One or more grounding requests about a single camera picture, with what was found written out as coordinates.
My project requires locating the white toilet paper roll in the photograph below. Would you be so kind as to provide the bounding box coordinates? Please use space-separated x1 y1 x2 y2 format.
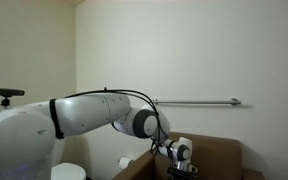
117 156 134 170

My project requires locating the brown leather couch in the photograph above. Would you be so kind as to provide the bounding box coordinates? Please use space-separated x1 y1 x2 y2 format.
111 131 266 180

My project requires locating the white round bin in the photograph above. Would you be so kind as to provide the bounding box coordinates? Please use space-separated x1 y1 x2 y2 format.
51 162 87 180

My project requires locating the thick black arm hose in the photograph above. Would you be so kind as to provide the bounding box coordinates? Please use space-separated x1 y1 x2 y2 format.
65 87 163 156

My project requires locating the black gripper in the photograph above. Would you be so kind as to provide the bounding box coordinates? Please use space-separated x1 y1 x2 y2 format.
168 171 194 180

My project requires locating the black camera on tripod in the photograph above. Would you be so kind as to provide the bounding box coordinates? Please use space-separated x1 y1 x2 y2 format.
0 86 26 108

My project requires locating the metal wall towel bar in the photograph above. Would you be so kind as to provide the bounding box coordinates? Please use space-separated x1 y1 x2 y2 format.
152 97 242 107

